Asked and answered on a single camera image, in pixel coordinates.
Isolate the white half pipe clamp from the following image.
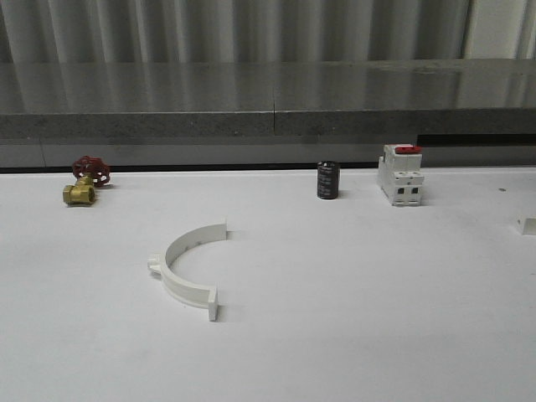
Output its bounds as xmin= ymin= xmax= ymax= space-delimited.
xmin=147 ymin=216 xmax=229 ymax=323
xmin=516 ymin=217 xmax=536 ymax=235

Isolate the black cylindrical capacitor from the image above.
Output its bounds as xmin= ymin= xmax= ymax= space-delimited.
xmin=317 ymin=161 xmax=340 ymax=199

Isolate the grey stone counter ledge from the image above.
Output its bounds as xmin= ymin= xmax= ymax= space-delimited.
xmin=1 ymin=59 xmax=535 ymax=146

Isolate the brass valve red handwheel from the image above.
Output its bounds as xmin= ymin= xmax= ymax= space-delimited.
xmin=63 ymin=156 xmax=111 ymax=205

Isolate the grey corrugated curtain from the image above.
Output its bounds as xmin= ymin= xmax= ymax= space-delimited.
xmin=1 ymin=1 xmax=535 ymax=63

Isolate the white circuit breaker red switch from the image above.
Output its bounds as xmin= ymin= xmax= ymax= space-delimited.
xmin=378 ymin=144 xmax=424 ymax=206

